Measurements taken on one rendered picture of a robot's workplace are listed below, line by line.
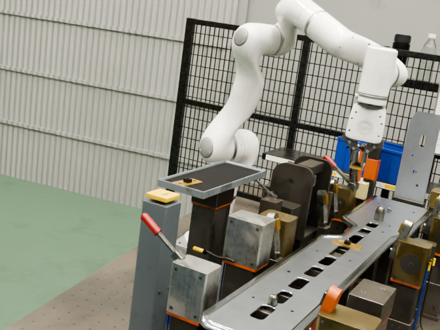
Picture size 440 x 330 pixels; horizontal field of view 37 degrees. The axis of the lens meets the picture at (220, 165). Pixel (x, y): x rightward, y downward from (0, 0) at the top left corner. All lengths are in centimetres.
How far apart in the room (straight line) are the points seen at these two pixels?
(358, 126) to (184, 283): 72
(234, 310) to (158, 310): 30
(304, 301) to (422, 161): 120
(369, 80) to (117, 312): 99
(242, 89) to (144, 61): 294
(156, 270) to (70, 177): 394
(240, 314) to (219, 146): 89
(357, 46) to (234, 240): 69
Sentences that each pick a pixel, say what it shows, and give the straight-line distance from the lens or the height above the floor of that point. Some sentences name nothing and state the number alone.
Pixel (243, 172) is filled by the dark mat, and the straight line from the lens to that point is 188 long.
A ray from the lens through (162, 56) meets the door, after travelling 497.
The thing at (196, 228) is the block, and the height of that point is 102.
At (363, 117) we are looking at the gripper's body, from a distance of 185.
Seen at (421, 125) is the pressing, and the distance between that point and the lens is 256.
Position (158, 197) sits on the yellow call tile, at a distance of 154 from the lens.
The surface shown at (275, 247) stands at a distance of 172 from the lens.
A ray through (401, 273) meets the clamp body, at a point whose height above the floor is 95.
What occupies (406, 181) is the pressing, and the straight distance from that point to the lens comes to 260.
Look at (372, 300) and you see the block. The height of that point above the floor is 103.
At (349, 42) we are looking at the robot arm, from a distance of 192.
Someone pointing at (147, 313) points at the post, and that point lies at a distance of 164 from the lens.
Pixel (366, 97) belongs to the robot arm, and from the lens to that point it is 184.
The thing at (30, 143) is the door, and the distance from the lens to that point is 565.
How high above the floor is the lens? 160
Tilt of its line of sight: 13 degrees down
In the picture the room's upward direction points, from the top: 8 degrees clockwise
